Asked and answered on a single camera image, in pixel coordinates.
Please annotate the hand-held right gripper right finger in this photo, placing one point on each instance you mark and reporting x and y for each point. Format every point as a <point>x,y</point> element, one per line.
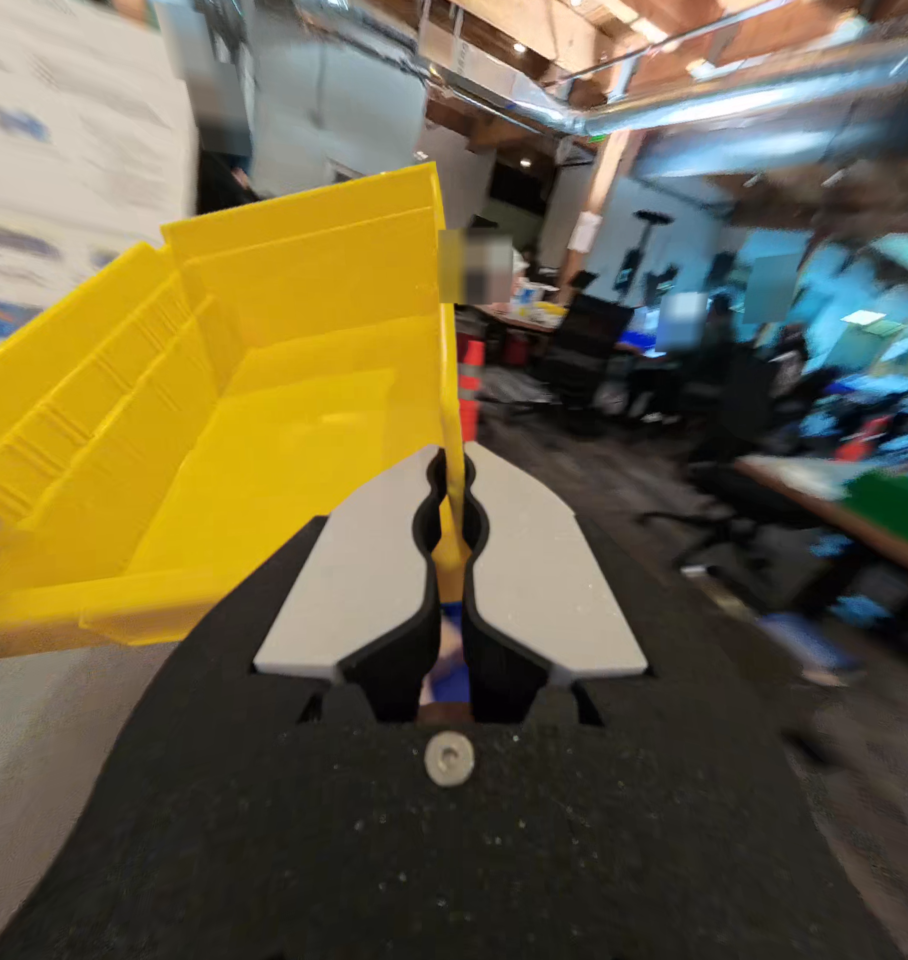
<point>551,592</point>

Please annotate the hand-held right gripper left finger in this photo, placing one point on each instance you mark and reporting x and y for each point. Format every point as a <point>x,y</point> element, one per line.
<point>341,592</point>

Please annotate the blue plastic bin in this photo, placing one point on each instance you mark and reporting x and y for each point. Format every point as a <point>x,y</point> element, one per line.
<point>446,675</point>

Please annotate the yellow plastic bin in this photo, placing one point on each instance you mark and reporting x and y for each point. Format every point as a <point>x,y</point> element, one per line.
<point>289,390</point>

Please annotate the orange traffic cone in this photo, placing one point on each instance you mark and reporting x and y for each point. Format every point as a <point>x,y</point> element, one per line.
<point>470,390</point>

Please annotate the black office chair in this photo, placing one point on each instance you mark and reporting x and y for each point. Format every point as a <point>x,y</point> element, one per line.
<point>589,352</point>

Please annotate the long wooden desk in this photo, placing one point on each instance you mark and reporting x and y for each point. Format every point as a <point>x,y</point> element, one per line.
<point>836,510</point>

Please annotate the white paper sheet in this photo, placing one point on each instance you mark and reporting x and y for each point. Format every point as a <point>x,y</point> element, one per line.
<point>71,150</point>

